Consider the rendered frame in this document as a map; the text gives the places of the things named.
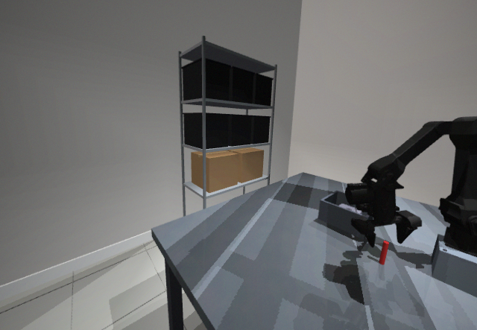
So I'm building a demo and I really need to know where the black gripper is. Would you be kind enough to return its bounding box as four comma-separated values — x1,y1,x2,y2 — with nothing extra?
351,202,422,247

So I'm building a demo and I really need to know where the red peg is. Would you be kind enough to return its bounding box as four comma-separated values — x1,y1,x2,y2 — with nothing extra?
379,241,389,265

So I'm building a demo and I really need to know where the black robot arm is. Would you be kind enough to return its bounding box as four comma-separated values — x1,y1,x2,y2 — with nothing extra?
345,116,477,257

